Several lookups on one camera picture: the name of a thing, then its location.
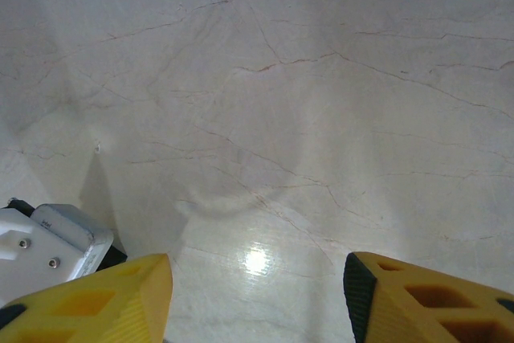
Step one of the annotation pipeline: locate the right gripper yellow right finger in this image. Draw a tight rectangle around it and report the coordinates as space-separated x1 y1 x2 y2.
344 251 514 343

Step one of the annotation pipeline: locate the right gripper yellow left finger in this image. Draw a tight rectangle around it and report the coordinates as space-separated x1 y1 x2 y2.
0 253 173 343

